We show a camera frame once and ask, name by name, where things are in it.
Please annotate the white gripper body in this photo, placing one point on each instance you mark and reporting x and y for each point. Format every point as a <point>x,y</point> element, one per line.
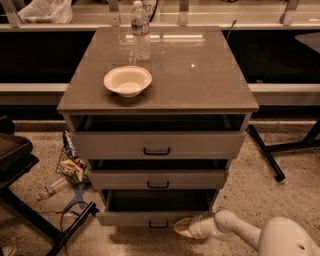
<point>196,225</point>

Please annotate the grey drawer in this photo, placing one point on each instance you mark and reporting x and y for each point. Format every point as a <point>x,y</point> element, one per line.
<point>156,209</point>
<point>157,179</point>
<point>158,145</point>

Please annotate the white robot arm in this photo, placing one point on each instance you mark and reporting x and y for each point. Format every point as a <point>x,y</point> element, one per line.
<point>280,236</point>

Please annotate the grey drawer cabinet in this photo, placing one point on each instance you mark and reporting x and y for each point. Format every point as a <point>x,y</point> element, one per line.
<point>196,86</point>

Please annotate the blue floor tape mark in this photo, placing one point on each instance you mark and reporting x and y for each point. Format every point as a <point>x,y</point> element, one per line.
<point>78,200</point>

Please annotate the black stand base right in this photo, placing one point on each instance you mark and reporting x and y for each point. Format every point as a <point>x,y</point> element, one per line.
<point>311,140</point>

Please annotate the empty bottle on floor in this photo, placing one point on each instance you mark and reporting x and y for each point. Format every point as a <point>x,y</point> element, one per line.
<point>52,189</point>

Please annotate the white paper bowl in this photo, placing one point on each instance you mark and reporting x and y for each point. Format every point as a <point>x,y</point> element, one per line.
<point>127,81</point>

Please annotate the clear plastic water bottle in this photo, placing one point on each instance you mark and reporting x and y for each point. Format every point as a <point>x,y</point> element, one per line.
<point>140,31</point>

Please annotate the white plastic bag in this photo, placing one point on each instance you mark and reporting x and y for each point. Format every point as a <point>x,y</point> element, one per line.
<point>47,11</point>

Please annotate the wire basket with snacks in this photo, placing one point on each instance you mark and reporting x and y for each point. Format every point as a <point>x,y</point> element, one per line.
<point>73,166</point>

